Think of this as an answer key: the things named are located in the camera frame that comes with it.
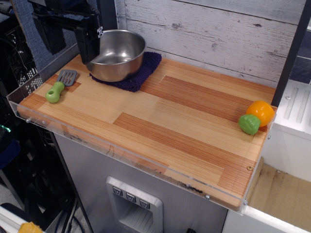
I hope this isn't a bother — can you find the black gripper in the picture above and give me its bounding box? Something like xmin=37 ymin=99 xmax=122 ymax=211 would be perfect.
xmin=33 ymin=8 xmax=100 ymax=64

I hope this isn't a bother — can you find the silver metal pot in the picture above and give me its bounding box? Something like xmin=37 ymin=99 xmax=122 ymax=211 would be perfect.
xmin=86 ymin=30 xmax=146 ymax=82

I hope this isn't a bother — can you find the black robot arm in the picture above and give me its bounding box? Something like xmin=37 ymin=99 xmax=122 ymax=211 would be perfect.
xmin=29 ymin=0 xmax=103 ymax=64

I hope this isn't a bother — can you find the orange toy pineapple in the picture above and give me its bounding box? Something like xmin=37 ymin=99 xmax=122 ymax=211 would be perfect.
xmin=238 ymin=100 xmax=275 ymax=135

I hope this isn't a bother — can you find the purple folded cloth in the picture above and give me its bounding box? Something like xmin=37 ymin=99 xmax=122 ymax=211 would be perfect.
xmin=89 ymin=51 xmax=162 ymax=92

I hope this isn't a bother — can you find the clear acrylic table guard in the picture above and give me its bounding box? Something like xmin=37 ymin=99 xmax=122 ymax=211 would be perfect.
xmin=7 ymin=56 xmax=275 ymax=212

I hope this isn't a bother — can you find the silver toy fridge front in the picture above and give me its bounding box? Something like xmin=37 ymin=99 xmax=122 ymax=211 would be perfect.
xmin=56 ymin=135 xmax=227 ymax=233

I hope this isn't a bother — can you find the white toy sink unit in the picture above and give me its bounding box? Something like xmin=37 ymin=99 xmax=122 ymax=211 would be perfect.
xmin=223 ymin=80 xmax=311 ymax=233

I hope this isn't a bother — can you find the green handled grey spatula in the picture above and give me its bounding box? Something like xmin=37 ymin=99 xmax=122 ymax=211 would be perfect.
xmin=45 ymin=69 xmax=78 ymax=103

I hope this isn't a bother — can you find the black vertical post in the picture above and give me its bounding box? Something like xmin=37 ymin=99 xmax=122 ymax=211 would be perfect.
xmin=271 ymin=0 xmax=311 ymax=107

